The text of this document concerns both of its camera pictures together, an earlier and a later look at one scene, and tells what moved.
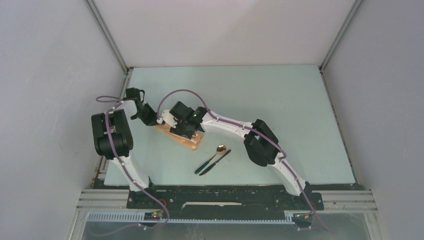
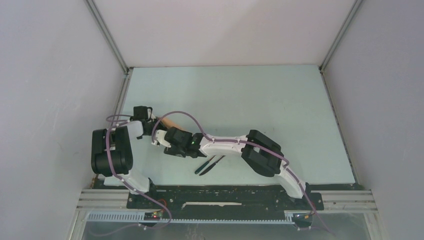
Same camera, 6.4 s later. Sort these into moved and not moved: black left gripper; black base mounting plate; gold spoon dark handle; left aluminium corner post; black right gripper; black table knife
Moved: black left gripper; black right gripper
Not moved: black table knife; left aluminium corner post; black base mounting plate; gold spoon dark handle
